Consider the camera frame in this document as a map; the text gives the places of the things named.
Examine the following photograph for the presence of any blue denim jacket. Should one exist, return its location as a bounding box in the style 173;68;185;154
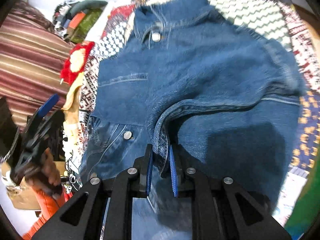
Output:
80;0;305;239

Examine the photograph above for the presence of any person's left hand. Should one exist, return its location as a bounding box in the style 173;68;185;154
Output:
25;148;61;199

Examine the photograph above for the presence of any yellow orange cloth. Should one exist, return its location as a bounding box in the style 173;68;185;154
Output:
62;72;84;159

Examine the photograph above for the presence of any red yellow crochet flower cushion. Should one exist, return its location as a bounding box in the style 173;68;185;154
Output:
60;41;95;85

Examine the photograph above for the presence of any striped maroon curtain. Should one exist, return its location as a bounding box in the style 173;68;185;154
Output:
0;0;74;128

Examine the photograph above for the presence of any pile of clutter on shelf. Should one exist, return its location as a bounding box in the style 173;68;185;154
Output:
52;0;107;44

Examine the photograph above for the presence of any green yellow fleece blanket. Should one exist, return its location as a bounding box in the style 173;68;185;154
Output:
285;153;319;239

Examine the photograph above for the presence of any patchwork patterned bedspread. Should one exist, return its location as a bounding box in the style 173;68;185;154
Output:
66;0;319;226

